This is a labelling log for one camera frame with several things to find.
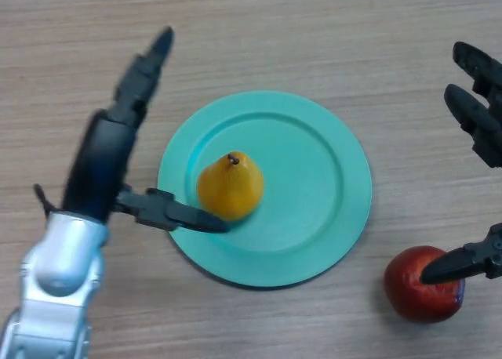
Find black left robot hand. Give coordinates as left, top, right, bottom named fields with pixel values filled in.
left=60, top=25, right=232, bottom=234

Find green round plate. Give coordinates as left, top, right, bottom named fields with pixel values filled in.
left=156, top=90, right=373, bottom=288

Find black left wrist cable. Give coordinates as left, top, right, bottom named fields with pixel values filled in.
left=33, top=183, right=60, bottom=219

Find red apple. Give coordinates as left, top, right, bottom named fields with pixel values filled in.
left=383, top=245, right=467, bottom=323

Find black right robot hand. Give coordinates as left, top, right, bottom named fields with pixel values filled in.
left=421, top=41, right=502, bottom=285

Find yellow pear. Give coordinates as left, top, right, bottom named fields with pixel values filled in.
left=196, top=150, right=264, bottom=223

